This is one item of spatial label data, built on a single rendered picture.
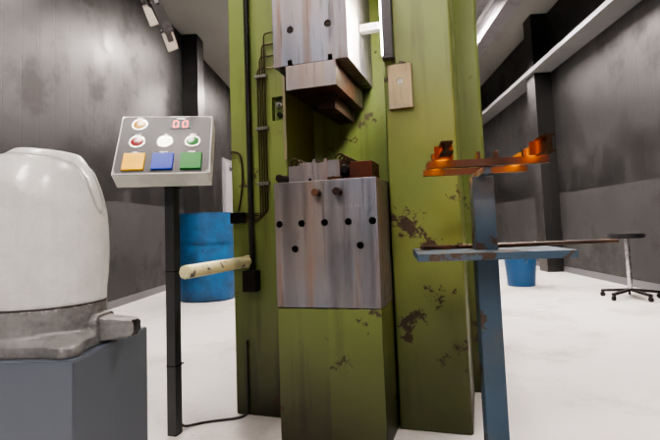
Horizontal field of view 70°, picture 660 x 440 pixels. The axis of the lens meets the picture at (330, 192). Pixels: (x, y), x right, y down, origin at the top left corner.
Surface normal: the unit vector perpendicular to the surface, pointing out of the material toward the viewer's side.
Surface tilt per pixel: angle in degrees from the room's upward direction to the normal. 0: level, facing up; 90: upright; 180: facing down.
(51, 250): 90
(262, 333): 90
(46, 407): 90
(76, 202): 78
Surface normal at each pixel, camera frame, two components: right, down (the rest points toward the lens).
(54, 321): 0.57, -0.18
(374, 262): -0.30, -0.06
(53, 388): -0.05, -0.07
